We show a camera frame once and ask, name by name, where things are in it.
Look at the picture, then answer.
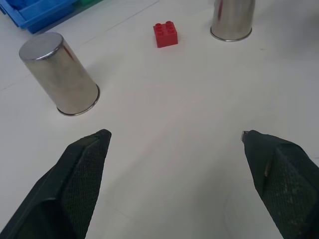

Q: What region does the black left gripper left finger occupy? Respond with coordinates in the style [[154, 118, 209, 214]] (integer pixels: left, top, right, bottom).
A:
[[0, 128, 112, 239]]

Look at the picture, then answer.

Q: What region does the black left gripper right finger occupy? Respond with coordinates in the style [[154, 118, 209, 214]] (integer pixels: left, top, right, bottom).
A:
[[240, 129, 319, 239]]

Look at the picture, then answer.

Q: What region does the stainless steel cup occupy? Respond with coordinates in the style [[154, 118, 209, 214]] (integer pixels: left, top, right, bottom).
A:
[[209, 0, 256, 42], [18, 31, 101, 117]]

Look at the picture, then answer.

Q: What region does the small red toy block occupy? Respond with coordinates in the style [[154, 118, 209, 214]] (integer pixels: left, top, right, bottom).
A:
[[153, 20, 179, 48]]

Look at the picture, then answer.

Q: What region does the blue plastic bin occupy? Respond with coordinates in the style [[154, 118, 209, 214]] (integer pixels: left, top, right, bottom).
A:
[[0, 0, 83, 34]]

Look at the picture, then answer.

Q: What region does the green plastic bin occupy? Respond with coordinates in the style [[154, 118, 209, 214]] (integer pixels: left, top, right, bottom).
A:
[[79, 0, 103, 7]]

